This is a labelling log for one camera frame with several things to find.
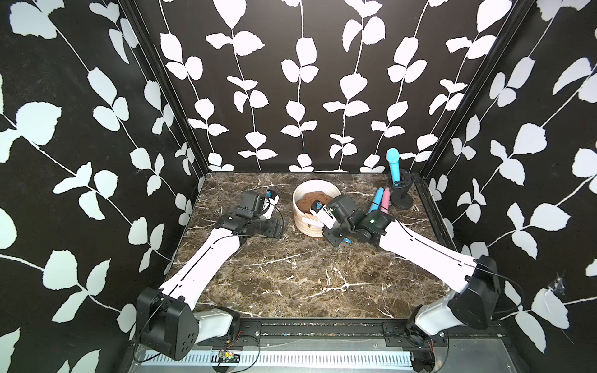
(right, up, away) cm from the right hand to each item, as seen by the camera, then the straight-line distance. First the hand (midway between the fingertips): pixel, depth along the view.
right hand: (322, 224), depth 79 cm
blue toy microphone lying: (+28, +8, +29) cm, 41 cm away
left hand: (-17, +2, +3) cm, 17 cm away
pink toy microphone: (+32, +7, +29) cm, 43 cm away
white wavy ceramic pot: (-6, +13, +14) cm, 21 cm away
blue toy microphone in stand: (+27, +25, +7) cm, 37 cm away
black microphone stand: (+40, +8, +32) cm, 52 cm away
